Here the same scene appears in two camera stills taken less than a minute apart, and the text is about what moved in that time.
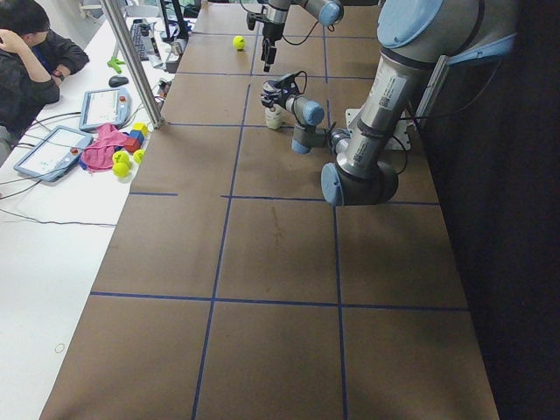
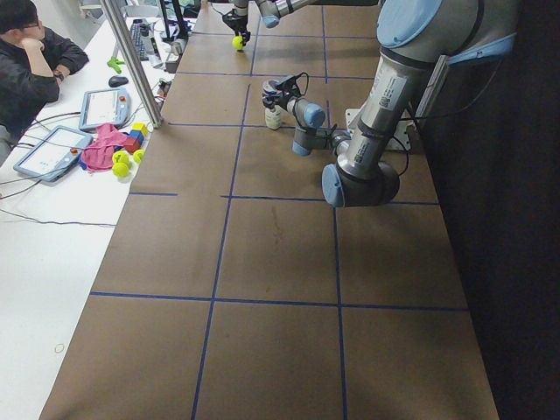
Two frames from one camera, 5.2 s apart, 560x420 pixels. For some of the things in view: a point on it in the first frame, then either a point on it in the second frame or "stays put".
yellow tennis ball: [239, 42] stays put
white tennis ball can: [273, 116] stays put
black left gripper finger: [270, 97] stays put
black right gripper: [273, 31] → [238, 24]
